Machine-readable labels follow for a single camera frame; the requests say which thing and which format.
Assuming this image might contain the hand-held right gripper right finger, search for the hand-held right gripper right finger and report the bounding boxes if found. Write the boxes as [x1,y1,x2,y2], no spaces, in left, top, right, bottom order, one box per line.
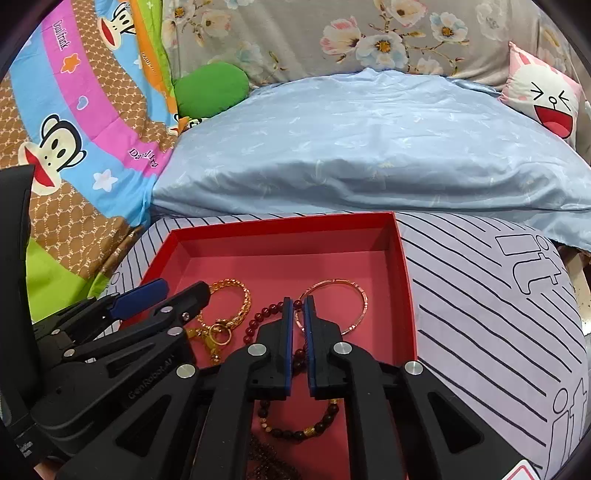
[304,295,546,480]

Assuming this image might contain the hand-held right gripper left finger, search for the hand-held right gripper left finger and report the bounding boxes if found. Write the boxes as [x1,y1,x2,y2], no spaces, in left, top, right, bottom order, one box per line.
[55,296,295,480]

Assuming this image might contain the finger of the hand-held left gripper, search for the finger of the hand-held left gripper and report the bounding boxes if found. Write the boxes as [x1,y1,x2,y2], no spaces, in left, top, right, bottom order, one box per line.
[31,278,170,340]
[32,281,211,457]

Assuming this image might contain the dark red bead bracelet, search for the dark red bead bracelet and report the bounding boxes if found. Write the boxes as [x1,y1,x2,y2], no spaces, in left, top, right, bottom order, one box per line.
[245,302,308,376]

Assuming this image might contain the rose gold bangle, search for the rose gold bangle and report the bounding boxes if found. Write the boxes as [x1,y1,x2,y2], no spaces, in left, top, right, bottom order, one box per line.
[294,278,369,336]

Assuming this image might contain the gold ring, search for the gold ring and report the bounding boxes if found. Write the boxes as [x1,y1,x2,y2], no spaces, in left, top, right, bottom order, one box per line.
[206,323,232,348]

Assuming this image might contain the gold chain bracelet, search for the gold chain bracelet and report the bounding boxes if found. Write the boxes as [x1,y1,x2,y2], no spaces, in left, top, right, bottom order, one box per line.
[198,278,253,334]

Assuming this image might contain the brown bead bracelet gold charms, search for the brown bead bracelet gold charms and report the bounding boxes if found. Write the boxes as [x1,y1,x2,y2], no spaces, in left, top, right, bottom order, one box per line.
[257,399,345,442]

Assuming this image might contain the red cardboard box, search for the red cardboard box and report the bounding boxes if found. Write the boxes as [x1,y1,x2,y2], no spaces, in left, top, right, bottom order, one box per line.
[119,211,419,480]

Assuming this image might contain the small garnet bead strand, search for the small garnet bead strand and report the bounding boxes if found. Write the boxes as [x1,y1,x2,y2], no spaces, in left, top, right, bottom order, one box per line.
[247,436,305,480]

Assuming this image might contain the colourful cartoon monkey blanket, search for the colourful cartoon monkey blanket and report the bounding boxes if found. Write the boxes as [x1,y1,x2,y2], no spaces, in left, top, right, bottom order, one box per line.
[0,0,191,324]

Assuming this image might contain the light blue pillow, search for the light blue pillow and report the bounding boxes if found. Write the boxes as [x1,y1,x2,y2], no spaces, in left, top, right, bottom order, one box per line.
[151,68,591,254]

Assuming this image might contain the green pillow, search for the green pillow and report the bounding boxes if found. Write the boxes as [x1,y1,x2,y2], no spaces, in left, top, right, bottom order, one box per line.
[174,61,250,120]

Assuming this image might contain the white red-edged card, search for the white red-edged card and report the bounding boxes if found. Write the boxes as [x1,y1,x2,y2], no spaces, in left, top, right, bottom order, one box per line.
[501,459,544,480]

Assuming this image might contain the grey floral cloth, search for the grey floral cloth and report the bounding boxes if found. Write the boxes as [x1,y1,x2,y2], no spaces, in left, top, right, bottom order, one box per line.
[161,0,580,89]

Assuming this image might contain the laughing cat face pillow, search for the laughing cat face pillow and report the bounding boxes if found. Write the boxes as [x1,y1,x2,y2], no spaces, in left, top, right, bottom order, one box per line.
[501,41,588,149]

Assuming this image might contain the wooden bed frame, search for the wooden bed frame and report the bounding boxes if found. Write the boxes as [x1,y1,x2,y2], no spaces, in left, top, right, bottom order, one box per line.
[561,247,591,282]

